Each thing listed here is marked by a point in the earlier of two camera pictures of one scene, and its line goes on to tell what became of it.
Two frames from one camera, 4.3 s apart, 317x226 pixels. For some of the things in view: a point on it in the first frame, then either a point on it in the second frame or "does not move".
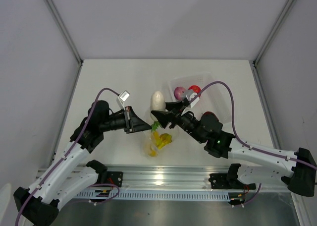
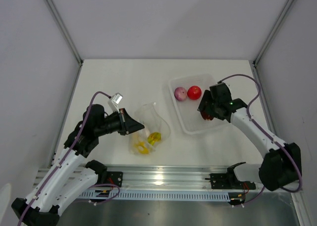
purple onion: [179, 92] does not move
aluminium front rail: [170, 178] does not move
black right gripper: [165, 118] -> [207, 97]
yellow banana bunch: [159, 140] -> [139, 145]
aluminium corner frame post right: [264, 47] does not move
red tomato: [196, 89] does not move
